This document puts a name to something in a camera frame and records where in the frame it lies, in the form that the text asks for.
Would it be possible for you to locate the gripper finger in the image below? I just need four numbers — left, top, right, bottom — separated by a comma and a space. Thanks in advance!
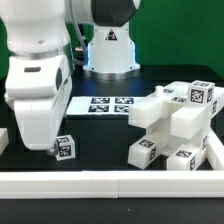
47, 147, 58, 156

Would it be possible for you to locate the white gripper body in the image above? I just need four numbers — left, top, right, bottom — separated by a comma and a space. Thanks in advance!
5, 54, 72, 150

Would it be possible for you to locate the white tagged cube front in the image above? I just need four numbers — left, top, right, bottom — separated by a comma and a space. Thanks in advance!
56, 135, 75, 161

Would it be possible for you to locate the white tagged cube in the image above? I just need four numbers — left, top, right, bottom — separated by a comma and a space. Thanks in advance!
188, 80, 215, 105
56, 135, 75, 161

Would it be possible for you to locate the white chair seat part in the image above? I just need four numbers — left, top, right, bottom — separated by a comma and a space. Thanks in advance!
146, 118, 211, 152

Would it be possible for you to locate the white flat plate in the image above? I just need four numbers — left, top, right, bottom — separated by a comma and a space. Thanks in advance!
66, 96, 141, 116

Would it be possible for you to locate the white left fence piece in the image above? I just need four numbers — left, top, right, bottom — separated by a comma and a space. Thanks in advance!
0, 128, 9, 155

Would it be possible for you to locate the white front fence rail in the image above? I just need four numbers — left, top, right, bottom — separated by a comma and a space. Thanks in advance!
0, 171, 224, 199

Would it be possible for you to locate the white fence rail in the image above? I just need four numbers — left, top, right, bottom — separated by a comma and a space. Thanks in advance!
207, 130, 224, 171
0, 171, 224, 199

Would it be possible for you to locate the white right fence rail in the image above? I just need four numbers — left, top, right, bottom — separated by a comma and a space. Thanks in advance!
207, 130, 224, 171

